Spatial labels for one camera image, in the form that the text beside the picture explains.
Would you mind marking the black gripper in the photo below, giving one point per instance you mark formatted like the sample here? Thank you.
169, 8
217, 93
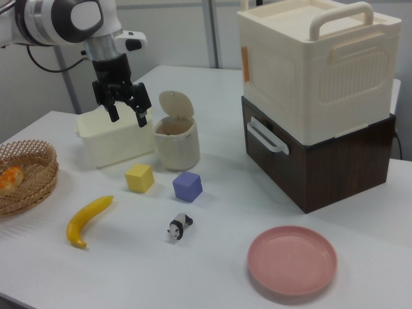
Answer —
111, 72

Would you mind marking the cream open plastic container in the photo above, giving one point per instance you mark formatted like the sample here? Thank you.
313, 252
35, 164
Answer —
112, 145

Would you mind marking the orange tape strip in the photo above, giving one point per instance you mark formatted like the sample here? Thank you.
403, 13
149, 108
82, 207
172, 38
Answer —
246, 64

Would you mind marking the grey metal frame post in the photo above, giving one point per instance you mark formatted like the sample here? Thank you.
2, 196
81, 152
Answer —
213, 32
71, 90

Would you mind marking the beige dustbin lid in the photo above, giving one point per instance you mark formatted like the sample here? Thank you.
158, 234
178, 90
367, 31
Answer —
175, 104

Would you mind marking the yellow toy banana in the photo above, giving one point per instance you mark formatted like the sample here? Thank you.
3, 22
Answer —
83, 219

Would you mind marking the orange glazed bread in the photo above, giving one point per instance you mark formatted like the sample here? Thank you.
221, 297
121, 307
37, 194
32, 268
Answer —
9, 178

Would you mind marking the dark wood drawer box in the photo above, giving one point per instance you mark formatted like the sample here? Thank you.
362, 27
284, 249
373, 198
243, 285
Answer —
341, 174

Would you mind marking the panda figurine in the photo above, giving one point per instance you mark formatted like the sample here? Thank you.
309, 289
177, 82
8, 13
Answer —
177, 225

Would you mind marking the pink plate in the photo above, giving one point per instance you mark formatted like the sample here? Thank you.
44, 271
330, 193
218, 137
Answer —
291, 260

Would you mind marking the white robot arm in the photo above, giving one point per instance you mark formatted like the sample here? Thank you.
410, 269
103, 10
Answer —
48, 19

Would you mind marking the woven wicker basket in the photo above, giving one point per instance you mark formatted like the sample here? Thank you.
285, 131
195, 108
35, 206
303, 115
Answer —
38, 183

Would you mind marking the purple cube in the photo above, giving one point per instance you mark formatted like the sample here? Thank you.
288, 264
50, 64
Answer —
186, 188

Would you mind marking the yellow cube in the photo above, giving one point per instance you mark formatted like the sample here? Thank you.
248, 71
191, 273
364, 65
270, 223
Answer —
138, 178

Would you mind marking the beige round dustbin body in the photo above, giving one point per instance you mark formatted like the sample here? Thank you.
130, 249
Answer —
177, 148

